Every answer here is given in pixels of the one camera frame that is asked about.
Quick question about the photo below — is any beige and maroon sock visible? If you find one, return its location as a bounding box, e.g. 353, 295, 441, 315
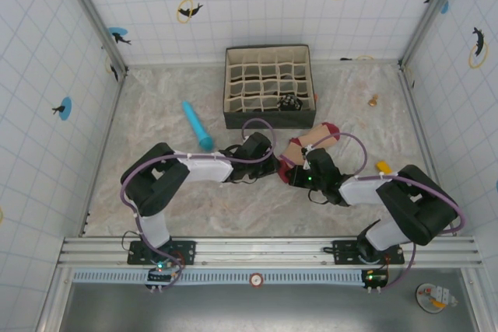
278, 121, 342, 184

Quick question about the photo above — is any fabric divider organizer box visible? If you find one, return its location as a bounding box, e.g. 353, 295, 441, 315
222, 44, 317, 131

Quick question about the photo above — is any black and white patterned sock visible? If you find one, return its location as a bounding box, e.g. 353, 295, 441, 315
276, 93, 303, 112

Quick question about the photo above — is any turquoise plastic cylinder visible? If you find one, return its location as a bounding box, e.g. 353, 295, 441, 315
181, 100, 214, 152

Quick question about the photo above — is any grey disc with small parts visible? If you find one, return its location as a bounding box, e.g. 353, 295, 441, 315
415, 282, 460, 313

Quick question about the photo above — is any blue circle shark decal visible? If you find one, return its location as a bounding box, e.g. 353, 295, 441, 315
107, 26, 132, 46

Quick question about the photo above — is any blue oval fish decal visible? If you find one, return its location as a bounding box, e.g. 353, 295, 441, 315
51, 96, 73, 121

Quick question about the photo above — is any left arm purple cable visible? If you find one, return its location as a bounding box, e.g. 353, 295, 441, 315
119, 117, 278, 292

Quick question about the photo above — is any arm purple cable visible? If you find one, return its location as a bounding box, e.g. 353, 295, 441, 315
119, 117, 278, 292
309, 132, 467, 292

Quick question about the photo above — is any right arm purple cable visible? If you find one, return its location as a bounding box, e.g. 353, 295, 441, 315
309, 132, 467, 292

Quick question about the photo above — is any long aluminium base rail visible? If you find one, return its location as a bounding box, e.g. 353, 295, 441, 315
57, 235, 483, 269

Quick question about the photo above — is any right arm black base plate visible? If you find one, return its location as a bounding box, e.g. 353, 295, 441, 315
331, 239, 405, 266

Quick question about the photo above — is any aluminium side rail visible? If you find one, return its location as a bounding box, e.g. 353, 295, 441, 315
398, 65, 479, 238
77, 69, 129, 238

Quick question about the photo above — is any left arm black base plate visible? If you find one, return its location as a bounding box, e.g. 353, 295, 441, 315
127, 239, 198, 267

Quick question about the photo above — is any slotted grey cable duct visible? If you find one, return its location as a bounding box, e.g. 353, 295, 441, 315
72, 268, 369, 285

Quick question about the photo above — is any small dolphin ring decal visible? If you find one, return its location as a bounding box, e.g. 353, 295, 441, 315
177, 0, 205, 24

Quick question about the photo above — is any yellow ring black fish decal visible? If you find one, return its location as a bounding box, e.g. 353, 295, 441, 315
104, 55, 120, 83

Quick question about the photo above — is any aluminium frame post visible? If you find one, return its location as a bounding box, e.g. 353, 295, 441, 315
54, 0, 130, 79
397, 0, 468, 71

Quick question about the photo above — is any slim dolphin yellow ring decal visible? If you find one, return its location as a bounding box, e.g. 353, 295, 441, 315
468, 26, 489, 69

